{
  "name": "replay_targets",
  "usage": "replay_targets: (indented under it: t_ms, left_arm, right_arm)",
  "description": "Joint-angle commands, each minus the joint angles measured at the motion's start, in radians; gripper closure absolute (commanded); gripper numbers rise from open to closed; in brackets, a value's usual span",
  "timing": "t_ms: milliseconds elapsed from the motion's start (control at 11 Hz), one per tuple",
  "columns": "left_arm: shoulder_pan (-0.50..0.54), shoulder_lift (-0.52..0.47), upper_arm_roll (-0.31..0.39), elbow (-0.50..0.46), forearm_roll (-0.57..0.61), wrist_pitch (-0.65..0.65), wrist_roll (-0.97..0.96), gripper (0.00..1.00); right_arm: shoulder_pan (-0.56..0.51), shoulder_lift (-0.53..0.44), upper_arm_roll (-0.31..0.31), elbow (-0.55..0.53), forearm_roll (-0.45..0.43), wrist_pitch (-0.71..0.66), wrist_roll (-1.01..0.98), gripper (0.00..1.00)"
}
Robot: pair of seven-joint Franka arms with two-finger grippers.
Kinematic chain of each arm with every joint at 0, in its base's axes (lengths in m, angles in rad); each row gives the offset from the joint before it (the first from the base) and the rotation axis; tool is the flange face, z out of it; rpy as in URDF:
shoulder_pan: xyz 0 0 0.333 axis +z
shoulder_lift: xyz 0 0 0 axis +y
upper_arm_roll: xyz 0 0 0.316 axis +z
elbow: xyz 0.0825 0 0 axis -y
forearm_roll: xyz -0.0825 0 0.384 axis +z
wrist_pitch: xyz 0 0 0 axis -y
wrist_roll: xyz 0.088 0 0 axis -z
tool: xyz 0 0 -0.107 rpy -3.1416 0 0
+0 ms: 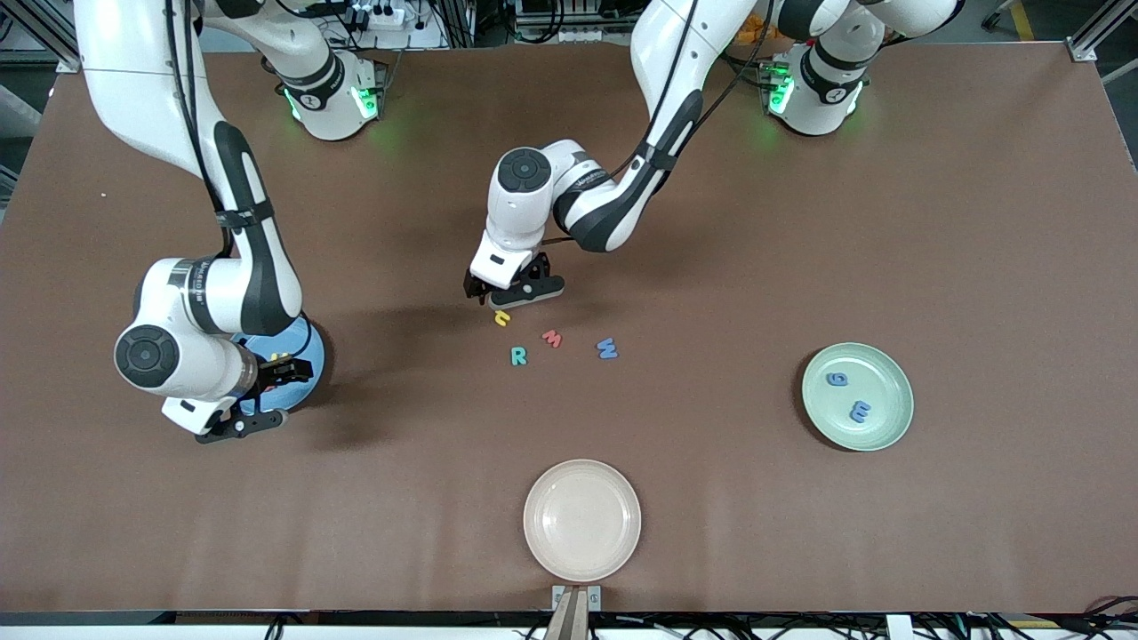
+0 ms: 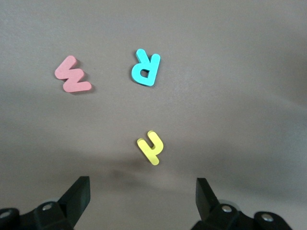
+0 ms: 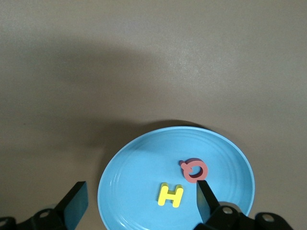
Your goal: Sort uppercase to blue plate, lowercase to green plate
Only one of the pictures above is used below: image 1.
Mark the blue foam letter m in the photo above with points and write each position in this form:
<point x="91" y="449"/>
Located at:
<point x="861" y="412"/>

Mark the red foam letter m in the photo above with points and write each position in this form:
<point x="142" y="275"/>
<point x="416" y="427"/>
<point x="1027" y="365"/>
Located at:
<point x="552" y="339"/>

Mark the beige plate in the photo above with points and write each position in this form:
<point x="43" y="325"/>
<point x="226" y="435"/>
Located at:
<point x="582" y="520"/>

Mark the teal foam letter R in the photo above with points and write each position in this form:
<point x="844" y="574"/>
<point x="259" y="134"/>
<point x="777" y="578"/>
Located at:
<point x="515" y="356"/>

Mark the blue foam letter W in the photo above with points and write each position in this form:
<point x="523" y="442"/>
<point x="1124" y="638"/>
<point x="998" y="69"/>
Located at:
<point x="607" y="352"/>

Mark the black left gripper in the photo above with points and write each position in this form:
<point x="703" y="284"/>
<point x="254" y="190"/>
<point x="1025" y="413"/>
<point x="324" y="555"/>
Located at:
<point x="537" y="266"/>

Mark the green plate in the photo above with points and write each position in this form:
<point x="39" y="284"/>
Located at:
<point x="876" y="373"/>

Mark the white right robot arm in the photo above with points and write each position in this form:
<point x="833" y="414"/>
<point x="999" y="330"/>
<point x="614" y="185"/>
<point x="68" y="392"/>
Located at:
<point x="124" y="89"/>

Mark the blue foam letter g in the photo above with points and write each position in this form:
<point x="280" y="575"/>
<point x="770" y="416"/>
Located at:
<point x="837" y="382"/>

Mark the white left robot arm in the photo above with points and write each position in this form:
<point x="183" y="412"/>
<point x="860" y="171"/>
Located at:
<point x="524" y="222"/>

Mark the aluminium frame profile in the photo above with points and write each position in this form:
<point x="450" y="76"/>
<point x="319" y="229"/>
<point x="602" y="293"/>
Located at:
<point x="1092" y="40"/>
<point x="53" y="40"/>

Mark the white power strip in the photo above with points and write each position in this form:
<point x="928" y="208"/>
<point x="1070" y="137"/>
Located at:
<point x="387" y="18"/>

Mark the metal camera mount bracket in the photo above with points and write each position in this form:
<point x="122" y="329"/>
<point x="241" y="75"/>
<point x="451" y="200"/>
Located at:
<point x="576" y="613"/>

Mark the blue plate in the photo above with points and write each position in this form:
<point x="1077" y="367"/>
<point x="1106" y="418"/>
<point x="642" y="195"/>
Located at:
<point x="293" y="400"/>

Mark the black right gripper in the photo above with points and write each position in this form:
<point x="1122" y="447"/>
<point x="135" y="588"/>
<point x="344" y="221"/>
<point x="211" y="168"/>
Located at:
<point x="264" y="377"/>

